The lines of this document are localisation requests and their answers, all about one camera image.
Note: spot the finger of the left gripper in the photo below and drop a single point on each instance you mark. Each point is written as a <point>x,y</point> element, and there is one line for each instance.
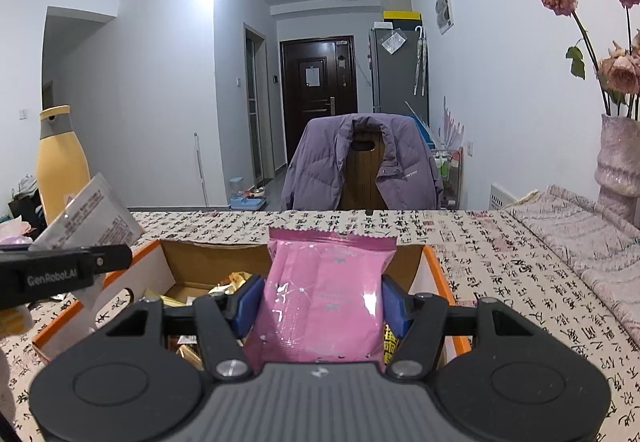
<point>110,258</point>

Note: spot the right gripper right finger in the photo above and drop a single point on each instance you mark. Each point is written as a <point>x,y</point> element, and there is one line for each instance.
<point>421,322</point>

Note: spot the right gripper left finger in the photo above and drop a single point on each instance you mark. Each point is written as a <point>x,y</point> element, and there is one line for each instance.
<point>218,322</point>

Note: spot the white sachet aloft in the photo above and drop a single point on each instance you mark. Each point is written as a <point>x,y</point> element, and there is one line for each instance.
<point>95,217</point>

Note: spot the pink snack pouch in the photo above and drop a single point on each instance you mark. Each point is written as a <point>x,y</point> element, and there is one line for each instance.
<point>322,301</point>

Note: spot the red noodle snack bag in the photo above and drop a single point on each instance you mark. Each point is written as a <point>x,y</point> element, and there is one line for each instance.
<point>390,344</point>

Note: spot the orange red cardboard box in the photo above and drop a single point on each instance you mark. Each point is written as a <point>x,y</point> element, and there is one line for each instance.
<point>182,270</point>

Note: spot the purple tissue pack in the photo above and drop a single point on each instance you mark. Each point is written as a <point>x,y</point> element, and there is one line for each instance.
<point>15,232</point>

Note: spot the yellow thermos bottle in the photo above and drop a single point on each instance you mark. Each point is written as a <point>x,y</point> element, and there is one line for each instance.
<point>62,169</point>

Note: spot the wooden chair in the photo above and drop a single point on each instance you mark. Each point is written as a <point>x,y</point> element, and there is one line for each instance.
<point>363,162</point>

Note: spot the purple jacket on chair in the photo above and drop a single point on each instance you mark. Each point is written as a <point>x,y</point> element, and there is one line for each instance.
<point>408,178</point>

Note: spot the folded pink grey blanket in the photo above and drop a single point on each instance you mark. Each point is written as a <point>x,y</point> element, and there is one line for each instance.
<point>601,247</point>

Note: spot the pink ceramic vase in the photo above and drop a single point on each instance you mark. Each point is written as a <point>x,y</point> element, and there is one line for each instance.
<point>618,168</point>

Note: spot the grey refrigerator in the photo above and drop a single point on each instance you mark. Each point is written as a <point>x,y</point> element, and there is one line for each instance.
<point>399,69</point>

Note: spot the dark entrance door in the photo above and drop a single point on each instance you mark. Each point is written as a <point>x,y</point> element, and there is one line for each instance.
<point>318,80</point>

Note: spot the yellow box on fridge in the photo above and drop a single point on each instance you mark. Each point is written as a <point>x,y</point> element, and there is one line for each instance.
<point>401,15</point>

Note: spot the wall picture frame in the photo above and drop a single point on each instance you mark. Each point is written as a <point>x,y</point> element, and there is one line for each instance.
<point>444,19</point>

